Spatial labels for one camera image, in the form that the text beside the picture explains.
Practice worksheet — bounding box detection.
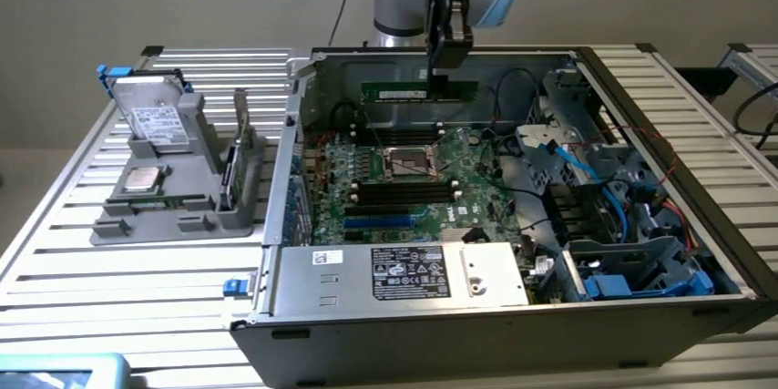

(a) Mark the thick black cable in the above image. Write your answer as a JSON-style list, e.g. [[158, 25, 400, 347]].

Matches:
[[731, 82, 778, 152]]

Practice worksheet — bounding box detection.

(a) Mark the grey metal disk bay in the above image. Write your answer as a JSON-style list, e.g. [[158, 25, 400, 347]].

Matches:
[[513, 67, 616, 181]]

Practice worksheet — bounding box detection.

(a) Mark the silver power supply unit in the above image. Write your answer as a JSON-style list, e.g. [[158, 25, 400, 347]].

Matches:
[[265, 241, 530, 318]]

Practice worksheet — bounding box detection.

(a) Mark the blue case latch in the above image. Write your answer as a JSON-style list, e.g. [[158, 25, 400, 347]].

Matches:
[[220, 271, 261, 302]]

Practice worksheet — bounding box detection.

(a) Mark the grey parts rack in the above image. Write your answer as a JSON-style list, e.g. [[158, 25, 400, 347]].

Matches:
[[87, 90, 265, 247]]

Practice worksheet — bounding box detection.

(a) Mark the thin red wire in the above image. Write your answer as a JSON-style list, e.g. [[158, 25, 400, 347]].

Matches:
[[580, 126, 683, 186]]

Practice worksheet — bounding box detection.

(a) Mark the CPU socket metal frame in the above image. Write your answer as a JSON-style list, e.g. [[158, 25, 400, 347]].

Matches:
[[370, 144, 442, 183]]

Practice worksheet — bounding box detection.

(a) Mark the silver chipset heatsink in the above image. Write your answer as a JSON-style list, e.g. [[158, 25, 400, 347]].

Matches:
[[438, 226, 476, 245]]

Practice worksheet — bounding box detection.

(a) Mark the black looped wire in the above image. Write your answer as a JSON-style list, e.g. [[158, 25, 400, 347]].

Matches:
[[493, 67, 540, 131]]

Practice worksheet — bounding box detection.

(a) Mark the slatted metal side table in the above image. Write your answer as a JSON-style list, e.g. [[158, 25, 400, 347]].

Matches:
[[715, 42, 778, 104]]

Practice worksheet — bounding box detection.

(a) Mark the blue plastic drive tray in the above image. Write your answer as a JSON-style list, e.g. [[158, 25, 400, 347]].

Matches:
[[579, 269, 716, 302]]

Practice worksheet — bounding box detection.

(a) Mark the long black expansion slot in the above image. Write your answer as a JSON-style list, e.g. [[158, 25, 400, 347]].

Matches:
[[344, 206, 409, 218]]

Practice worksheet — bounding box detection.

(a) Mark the silver CPU chip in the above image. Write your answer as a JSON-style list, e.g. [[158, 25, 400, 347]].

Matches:
[[121, 166, 165, 193]]

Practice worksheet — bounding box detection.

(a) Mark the blue disk caddy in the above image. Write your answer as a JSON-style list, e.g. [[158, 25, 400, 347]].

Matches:
[[94, 66, 196, 99]]

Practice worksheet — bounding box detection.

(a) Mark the black RAM slot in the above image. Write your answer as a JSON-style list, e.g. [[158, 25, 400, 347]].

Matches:
[[353, 198, 458, 206], [353, 191, 458, 200], [354, 128, 448, 136], [353, 180, 457, 189], [353, 186, 457, 194], [354, 123, 448, 130], [354, 139, 448, 147], [354, 134, 448, 141]]

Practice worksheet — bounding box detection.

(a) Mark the open grey PC case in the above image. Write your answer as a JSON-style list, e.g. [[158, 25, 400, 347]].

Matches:
[[226, 45, 778, 389]]

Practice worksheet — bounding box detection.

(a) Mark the green RAM stick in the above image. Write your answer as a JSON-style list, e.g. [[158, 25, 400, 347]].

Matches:
[[360, 79, 480, 105]]

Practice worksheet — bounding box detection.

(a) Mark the green motherboard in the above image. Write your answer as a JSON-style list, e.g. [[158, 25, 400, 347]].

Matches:
[[300, 127, 525, 247]]

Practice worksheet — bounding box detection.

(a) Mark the teal plastic box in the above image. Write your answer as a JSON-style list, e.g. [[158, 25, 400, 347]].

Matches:
[[0, 352, 131, 389]]

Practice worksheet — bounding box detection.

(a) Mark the dark blue SATA wire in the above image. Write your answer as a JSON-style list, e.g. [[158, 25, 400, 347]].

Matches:
[[597, 178, 661, 245]]

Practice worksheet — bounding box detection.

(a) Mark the light blue SATA wire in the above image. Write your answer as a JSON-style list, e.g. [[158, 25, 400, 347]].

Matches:
[[541, 141, 601, 182]]

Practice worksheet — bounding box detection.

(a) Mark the silver hard disk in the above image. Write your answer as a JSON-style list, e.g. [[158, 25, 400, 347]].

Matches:
[[110, 76, 188, 148]]

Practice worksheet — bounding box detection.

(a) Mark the blue expansion slot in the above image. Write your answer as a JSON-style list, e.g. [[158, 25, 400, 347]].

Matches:
[[342, 216, 410, 230]]

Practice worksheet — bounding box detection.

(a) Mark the graphics card with bracket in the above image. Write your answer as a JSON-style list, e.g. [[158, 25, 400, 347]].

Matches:
[[216, 87, 261, 213]]

